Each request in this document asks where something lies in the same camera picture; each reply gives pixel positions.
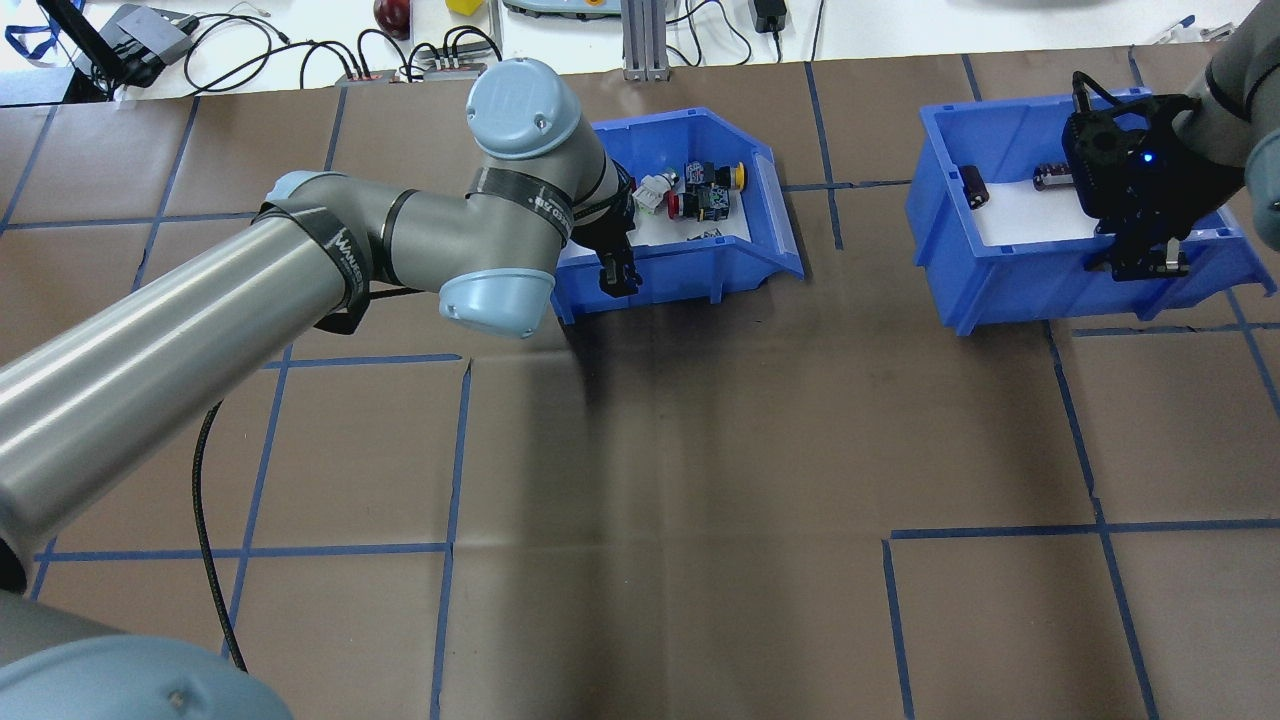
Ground blue plastic button bin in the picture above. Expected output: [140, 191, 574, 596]
[550, 107, 806, 326]

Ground blue plastic capacitor bin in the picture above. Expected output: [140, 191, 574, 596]
[905, 88, 1278, 337]

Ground white grey push button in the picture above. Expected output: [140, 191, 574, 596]
[632, 172, 683, 214]

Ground red headed black push button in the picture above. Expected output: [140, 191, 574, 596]
[665, 190, 733, 223]

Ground grey adapter box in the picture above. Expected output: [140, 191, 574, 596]
[100, 3, 198, 67]

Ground small parts in left bin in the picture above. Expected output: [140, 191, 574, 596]
[625, 172, 753, 249]

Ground white foam pad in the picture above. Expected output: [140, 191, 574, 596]
[970, 175, 1106, 248]

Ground clear plastic piece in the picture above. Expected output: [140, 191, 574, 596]
[1150, 12, 1236, 47]

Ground grey teach pendant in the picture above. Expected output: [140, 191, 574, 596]
[500, 0, 623, 23]

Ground black stand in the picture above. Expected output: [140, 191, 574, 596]
[35, 0, 136, 101]

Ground black push button switch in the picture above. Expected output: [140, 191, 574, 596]
[683, 160, 749, 194]

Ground aluminium profile post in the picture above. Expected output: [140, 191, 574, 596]
[620, 0, 673, 83]

